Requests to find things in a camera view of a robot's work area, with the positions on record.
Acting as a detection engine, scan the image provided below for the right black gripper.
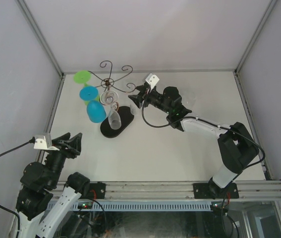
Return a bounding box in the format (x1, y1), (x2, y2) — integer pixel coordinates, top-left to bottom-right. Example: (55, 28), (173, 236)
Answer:
(129, 85), (171, 115)

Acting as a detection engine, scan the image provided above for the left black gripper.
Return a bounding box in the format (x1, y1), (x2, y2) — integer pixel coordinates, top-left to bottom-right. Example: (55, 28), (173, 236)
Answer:
(46, 132), (82, 187)

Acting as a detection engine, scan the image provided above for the copper wire wine glass rack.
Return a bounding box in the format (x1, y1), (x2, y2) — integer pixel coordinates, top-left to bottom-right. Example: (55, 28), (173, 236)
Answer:
(91, 60), (136, 138)

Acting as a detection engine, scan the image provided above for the clear champagne flute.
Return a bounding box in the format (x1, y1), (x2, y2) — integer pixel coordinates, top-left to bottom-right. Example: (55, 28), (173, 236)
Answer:
(100, 90), (121, 130)

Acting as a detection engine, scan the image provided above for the blue plastic wine glass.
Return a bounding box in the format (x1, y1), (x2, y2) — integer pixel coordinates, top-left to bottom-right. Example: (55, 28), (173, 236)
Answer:
(79, 86), (106, 123)

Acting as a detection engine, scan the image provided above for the green plastic wine glass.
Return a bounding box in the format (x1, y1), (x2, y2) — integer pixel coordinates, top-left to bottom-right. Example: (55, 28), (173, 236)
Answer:
(73, 70), (99, 106)

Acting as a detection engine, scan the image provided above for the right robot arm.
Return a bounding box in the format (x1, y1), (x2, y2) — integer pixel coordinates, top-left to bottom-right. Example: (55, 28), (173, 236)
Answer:
(129, 83), (262, 198)

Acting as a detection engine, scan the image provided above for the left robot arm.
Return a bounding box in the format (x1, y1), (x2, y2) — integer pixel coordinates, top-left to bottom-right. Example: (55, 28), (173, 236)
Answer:
(16, 132), (90, 238)

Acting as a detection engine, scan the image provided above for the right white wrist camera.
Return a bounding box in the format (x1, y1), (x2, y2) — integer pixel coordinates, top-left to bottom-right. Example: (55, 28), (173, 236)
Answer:
(145, 73), (160, 91)

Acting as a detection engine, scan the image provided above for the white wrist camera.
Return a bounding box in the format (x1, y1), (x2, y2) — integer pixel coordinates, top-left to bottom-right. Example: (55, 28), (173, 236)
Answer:
(34, 133), (59, 151)
(145, 73), (160, 91)

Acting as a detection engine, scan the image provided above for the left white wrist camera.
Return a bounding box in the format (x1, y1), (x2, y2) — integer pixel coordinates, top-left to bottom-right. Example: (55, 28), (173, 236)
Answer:
(34, 133), (59, 151)

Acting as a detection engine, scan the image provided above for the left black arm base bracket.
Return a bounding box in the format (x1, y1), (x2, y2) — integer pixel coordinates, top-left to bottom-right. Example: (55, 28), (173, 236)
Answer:
(88, 182), (106, 200)

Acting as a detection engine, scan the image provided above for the grey slotted cable duct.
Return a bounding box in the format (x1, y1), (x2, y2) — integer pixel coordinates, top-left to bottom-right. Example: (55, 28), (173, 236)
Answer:
(68, 200), (212, 212)

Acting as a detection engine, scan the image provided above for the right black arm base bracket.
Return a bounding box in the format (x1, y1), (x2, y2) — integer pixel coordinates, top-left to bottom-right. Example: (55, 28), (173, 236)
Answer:
(193, 183), (239, 199)

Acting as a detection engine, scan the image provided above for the aluminium front rail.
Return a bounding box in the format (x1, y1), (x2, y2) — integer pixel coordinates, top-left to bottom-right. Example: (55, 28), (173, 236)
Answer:
(43, 180), (281, 200)

